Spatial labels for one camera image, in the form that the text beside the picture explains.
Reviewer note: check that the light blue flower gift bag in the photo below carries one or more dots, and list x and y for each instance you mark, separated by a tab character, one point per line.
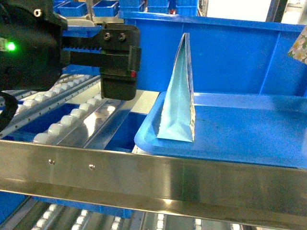
178	116

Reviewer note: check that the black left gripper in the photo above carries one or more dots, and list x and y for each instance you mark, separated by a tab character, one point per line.
119	60

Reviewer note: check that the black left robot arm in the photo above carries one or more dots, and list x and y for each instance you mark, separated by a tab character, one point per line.
35	47

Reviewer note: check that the blue plastic tray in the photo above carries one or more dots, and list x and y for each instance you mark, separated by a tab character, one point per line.
256	129

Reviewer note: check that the stainless steel shelf rail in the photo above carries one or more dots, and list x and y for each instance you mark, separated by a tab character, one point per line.
272	197

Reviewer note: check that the large blue bin behind tray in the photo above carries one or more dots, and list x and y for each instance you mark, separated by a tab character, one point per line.
227	56

